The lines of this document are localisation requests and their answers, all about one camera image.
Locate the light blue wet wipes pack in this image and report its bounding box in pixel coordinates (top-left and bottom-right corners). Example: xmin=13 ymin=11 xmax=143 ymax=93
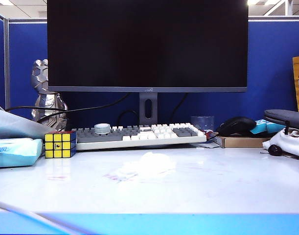
xmin=0 ymin=138 xmax=44 ymax=168

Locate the grey zip pouch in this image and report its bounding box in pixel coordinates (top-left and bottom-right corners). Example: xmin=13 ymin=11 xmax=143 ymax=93
xmin=263 ymin=109 xmax=299 ymax=130

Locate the wide blue office partition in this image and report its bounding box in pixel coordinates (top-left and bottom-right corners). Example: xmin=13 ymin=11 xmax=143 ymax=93
xmin=7 ymin=16 xmax=299 ymax=123

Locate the silver faceted figurine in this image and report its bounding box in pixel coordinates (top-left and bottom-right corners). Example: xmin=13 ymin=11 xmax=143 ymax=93
xmin=31 ymin=59 xmax=68 ymax=130

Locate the flat brown cardboard box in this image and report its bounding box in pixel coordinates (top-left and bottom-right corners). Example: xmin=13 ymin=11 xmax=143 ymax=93
xmin=212 ymin=133 xmax=272 ymax=149

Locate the Rubik's cube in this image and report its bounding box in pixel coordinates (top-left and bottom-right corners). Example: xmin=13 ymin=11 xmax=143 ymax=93
xmin=44 ymin=131 xmax=78 ymax=159

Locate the white leaf-shaped plate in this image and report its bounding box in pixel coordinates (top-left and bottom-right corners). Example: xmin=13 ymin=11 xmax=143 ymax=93
xmin=0 ymin=107 xmax=57 ymax=140

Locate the black computer monitor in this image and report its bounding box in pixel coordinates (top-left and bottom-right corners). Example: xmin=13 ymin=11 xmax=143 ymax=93
xmin=46 ymin=0 xmax=249 ymax=125

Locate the white and grey keyboard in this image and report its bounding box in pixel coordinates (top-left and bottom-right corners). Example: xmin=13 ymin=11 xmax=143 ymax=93
xmin=71 ymin=123 xmax=208 ymax=150

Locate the clear tape roll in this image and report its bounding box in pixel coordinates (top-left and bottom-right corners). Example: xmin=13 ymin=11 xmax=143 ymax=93
xmin=94 ymin=123 xmax=112 ymax=135

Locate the black computer mouse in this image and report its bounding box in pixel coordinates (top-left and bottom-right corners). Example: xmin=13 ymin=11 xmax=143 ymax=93
xmin=217 ymin=116 xmax=257 ymax=137

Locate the white wet wipe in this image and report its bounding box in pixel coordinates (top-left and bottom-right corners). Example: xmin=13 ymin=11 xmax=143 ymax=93
xmin=104 ymin=151 xmax=177 ymax=184

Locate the clear glass cup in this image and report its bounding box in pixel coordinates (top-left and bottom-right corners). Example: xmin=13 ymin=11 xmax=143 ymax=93
xmin=190 ymin=116 xmax=215 ymax=132

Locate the white cloth bag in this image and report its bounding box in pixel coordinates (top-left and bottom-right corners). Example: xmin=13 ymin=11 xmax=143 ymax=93
xmin=262 ymin=128 xmax=299 ymax=159

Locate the teal and white packet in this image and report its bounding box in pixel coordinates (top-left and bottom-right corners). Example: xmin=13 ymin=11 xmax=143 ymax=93
xmin=249 ymin=118 xmax=287 ymax=135

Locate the looped black monitor cable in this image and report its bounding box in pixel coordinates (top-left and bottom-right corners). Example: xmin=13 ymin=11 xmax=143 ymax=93
xmin=117 ymin=109 xmax=139 ymax=125

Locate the white charger cable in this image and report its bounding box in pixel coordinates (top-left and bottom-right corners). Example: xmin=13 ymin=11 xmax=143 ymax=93
xmin=0 ymin=101 xmax=91 ymax=235

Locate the long black power cable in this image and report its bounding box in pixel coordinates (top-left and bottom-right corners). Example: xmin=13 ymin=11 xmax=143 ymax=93
xmin=4 ymin=92 xmax=132 ymax=124

